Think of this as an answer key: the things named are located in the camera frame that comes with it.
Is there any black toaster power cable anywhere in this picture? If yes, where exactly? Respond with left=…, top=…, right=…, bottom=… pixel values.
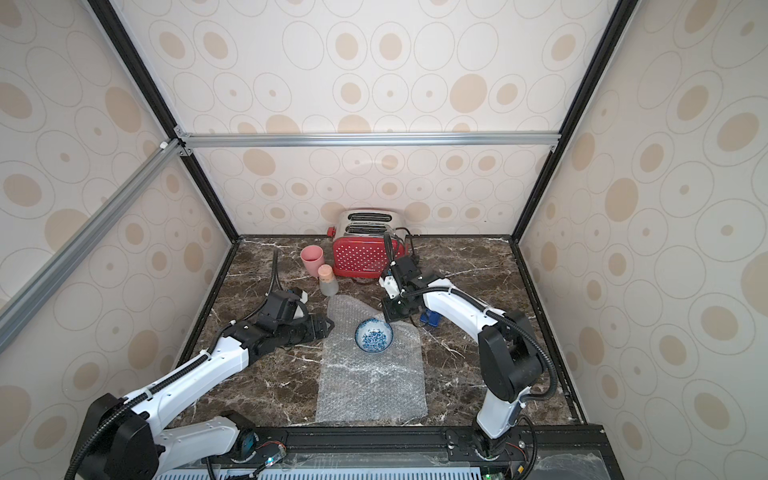
left=383, top=226, right=421, bottom=265

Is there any clear bubble wrap sheet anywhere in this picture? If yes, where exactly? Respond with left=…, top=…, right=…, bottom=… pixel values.
left=315, top=295, right=428, bottom=425

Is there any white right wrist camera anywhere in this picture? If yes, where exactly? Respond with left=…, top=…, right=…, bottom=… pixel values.
left=379, top=275, right=401, bottom=299

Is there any blue white patterned bowl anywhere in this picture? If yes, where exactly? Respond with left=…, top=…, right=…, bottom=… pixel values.
left=355, top=318, right=394, bottom=354

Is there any red polka dot toaster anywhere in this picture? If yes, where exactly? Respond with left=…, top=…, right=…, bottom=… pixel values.
left=328, top=208, right=409, bottom=279

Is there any horizontal aluminium frame bar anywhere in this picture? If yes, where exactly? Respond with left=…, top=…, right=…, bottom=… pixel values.
left=181, top=131, right=560, bottom=148

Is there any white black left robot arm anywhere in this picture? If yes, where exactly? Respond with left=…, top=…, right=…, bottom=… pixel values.
left=64, top=290, right=335, bottom=479

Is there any pink plastic cup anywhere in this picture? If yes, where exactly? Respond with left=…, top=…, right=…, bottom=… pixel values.
left=300, top=245, right=325, bottom=278

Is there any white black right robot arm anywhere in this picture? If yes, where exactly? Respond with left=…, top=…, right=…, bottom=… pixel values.
left=379, top=256, right=558, bottom=450

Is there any small bottle with peach cap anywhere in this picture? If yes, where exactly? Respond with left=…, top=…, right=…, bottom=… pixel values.
left=318, top=264, right=339, bottom=297

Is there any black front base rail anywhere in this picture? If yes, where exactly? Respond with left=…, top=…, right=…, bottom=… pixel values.
left=107, top=424, right=625, bottom=480

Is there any left slanted aluminium frame bar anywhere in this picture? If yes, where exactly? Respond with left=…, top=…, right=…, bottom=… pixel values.
left=1, top=139, right=182, bottom=351

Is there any blue tape dispenser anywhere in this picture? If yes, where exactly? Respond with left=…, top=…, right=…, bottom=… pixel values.
left=419, top=309, right=442, bottom=328

